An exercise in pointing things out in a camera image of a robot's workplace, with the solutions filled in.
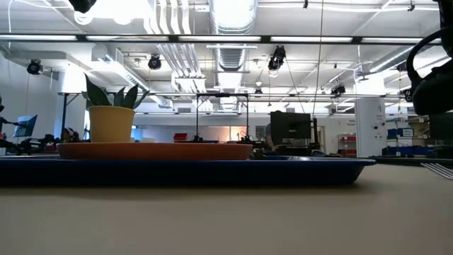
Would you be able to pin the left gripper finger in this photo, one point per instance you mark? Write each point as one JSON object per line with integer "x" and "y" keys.
{"x": 83, "y": 4}

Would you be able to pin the coral round plate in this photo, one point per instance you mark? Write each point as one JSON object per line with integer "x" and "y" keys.
{"x": 155, "y": 151}

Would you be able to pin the blue plastic tray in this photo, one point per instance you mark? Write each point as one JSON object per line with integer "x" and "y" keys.
{"x": 177, "y": 173}

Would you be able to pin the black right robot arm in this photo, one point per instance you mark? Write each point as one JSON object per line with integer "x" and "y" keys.
{"x": 447, "y": 14}

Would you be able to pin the blue storage bin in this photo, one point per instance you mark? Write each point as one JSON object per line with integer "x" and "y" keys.
{"x": 400, "y": 132}

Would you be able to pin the white pillar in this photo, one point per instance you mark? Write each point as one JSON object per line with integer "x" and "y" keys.
{"x": 369, "y": 124}

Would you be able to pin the snake plant in white pot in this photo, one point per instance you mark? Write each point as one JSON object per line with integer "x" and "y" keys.
{"x": 95, "y": 95}

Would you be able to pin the blue-lit monitor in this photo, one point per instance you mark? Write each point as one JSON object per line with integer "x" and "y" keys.
{"x": 25, "y": 125}

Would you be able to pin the black monitor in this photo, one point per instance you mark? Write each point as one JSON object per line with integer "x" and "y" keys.
{"x": 290, "y": 127}

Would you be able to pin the red storage bin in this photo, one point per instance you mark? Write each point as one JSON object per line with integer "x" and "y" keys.
{"x": 180, "y": 137}

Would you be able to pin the person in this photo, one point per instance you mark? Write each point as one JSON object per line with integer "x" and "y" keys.
{"x": 268, "y": 136}

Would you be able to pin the black aluminium table frame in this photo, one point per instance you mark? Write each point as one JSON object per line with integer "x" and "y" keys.
{"x": 407, "y": 161}

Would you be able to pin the black ceiling-mounted camera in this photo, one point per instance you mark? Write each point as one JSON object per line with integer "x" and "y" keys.
{"x": 34, "y": 66}
{"x": 277, "y": 57}
{"x": 154, "y": 62}

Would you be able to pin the black overhead frame beam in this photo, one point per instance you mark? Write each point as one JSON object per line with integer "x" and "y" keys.
{"x": 173, "y": 38}

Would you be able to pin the silver ceiling air duct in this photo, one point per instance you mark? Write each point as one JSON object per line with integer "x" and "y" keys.
{"x": 231, "y": 21}

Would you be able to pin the black stand frame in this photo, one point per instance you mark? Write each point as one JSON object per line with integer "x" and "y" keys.
{"x": 222, "y": 95}

